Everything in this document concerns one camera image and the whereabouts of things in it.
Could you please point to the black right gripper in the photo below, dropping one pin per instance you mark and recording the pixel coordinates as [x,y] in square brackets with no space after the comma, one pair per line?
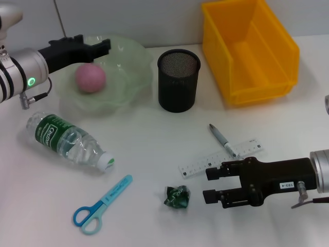
[280,177]

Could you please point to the green glass fruit bowl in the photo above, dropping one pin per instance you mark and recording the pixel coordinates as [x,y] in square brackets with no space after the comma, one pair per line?
[126,72]

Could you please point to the pink toy peach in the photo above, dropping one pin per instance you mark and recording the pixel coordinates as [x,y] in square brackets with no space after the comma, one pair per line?
[90,78]

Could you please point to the clear green-label water bottle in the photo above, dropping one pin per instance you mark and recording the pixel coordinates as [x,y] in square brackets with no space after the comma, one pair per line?
[56,135]

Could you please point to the green plastic wrapper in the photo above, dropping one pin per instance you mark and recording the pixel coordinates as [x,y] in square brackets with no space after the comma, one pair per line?
[176,196]

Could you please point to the blue plastic scissors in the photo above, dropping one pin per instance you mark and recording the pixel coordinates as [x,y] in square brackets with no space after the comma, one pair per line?
[87,218]

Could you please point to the grey white pen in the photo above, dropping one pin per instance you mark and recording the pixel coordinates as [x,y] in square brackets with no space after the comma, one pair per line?
[219,136]

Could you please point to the yellow plastic bin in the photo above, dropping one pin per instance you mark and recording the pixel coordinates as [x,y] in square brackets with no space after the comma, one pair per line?
[257,64]

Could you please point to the black mesh pen cup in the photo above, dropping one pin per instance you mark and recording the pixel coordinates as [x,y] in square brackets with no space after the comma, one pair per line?
[177,87]

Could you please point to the clear plastic ruler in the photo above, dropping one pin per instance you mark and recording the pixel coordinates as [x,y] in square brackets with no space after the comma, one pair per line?
[195,167]

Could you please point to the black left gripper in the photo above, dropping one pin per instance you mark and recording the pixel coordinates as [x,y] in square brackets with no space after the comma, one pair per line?
[64,54]

